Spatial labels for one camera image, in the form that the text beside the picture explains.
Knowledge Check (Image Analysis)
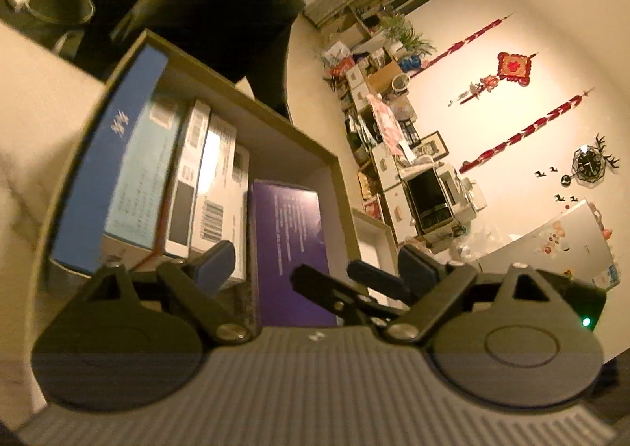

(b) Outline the microwave oven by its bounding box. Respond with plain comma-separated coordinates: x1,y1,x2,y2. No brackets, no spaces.
401,165,458,236

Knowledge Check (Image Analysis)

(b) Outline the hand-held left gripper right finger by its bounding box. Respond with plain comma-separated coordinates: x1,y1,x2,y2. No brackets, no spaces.
383,244,547,344

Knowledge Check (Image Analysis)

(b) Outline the dark purple box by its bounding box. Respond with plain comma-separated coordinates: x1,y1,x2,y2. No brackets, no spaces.
247,179,341,329

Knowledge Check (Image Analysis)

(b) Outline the antler wall clock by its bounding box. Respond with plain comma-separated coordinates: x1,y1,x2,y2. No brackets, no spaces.
572,133,621,187

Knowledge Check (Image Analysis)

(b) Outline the white fridge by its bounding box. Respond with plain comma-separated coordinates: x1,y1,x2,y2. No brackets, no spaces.
475,199,620,290

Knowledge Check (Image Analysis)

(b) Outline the beige cardboard box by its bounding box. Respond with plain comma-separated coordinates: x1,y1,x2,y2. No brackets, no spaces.
27,29,371,358

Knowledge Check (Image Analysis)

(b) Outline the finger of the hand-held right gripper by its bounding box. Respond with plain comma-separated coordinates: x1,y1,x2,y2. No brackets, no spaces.
290,265,410,329
347,259,410,304

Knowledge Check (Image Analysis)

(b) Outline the black chair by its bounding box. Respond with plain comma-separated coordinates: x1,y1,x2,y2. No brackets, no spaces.
111,0,305,118

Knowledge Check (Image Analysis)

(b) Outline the small picture frame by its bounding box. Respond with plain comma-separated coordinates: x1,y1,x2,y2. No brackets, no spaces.
418,131,450,159

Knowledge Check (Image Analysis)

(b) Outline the beige box lid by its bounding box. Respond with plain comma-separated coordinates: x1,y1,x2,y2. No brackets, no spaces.
350,209,398,282

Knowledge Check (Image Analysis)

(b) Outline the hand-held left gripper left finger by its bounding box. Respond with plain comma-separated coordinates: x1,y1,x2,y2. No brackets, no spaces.
74,239,253,344

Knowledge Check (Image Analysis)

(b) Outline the potted green plant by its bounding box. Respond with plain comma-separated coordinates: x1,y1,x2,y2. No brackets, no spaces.
379,13,436,56

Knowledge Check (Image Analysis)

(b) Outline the large blue box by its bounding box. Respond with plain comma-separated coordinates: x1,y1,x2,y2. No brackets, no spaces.
50,45,169,276

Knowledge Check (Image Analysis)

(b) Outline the red couplet strip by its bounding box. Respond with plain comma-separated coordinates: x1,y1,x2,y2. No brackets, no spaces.
459,88,595,172
418,13,517,79

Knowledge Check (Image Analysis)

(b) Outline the red knot wall ornament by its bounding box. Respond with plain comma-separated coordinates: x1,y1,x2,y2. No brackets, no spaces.
448,51,538,105

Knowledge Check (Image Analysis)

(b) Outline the white box blue tooth print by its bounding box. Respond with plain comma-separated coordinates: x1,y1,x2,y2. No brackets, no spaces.
189,115,250,285

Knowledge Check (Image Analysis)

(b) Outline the cluttered wooden shelf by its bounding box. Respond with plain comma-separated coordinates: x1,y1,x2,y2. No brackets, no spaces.
322,8,424,171

